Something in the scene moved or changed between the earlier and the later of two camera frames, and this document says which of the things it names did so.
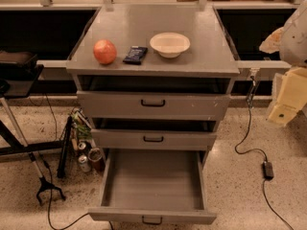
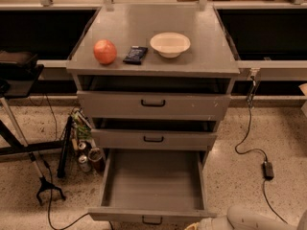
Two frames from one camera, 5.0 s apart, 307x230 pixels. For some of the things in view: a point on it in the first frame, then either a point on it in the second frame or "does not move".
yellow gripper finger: (282, 113) to (195, 224)
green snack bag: (82, 128) does not move
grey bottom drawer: (154, 186) does not move
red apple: (105, 52) does not move
